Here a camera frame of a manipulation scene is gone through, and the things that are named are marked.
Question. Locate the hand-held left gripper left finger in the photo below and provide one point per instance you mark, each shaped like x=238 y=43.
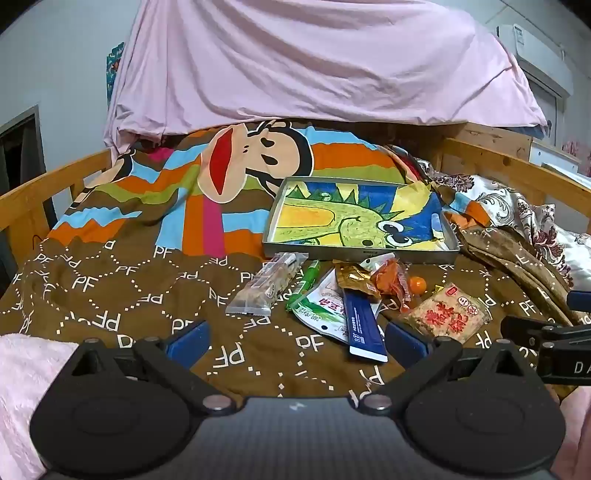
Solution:
x=191 y=344

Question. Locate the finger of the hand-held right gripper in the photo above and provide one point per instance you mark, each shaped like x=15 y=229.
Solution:
x=521 y=326
x=581 y=298

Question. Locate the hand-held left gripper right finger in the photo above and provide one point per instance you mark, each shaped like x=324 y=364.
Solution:
x=406 y=344

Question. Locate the long blue packet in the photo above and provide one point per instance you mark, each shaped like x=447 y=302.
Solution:
x=362 y=327

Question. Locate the rice cracker packet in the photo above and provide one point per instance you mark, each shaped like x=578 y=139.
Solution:
x=443 y=314

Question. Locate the orange red snack packet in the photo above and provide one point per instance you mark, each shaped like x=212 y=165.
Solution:
x=390 y=281

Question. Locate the white green snack packet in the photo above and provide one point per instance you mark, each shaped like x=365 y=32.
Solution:
x=323 y=309

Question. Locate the clear nut bar packet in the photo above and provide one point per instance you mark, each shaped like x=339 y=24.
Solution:
x=268 y=284

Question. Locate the grey metal tray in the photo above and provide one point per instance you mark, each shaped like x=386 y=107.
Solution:
x=351 y=256

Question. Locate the green stick packet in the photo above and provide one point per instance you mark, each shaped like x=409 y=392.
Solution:
x=308 y=277

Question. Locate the person's right forearm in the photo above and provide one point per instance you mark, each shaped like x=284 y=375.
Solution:
x=579 y=429

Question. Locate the small orange fruit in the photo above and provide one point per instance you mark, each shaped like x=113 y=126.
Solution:
x=418 y=285

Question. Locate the gold foil packet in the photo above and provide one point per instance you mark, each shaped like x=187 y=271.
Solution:
x=353 y=278

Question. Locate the cartoon monkey printed blanket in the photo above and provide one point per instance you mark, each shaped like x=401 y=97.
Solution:
x=138 y=277

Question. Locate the floral quilt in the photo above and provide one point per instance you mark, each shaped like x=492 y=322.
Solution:
x=508 y=203

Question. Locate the pink fleece cloth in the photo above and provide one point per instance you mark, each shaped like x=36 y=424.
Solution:
x=27 y=392

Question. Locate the red striped cloth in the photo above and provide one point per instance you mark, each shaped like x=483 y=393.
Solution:
x=408 y=164

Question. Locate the white air conditioner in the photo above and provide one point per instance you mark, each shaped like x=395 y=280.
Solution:
x=540 y=55

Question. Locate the dark doorway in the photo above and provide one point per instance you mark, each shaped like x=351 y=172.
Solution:
x=21 y=152

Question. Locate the pink bed sheet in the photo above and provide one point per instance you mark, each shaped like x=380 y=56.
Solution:
x=300 y=60

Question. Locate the wooden bed frame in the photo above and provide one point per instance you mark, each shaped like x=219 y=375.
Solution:
x=27 y=194

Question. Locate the teal wall poster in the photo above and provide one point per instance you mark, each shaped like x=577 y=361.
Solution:
x=114 y=69

